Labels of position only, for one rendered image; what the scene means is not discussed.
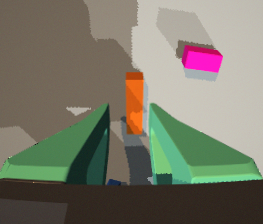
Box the small magenta block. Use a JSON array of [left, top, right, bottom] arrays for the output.
[[182, 45, 223, 72]]

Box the small blue block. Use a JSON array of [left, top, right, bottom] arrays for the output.
[[107, 179, 121, 185]]

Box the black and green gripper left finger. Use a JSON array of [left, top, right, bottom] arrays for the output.
[[0, 103, 110, 185]]

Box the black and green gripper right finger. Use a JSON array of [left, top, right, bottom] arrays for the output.
[[149, 103, 263, 185]]

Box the orange rod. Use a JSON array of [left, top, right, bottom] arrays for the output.
[[126, 72, 144, 134]]

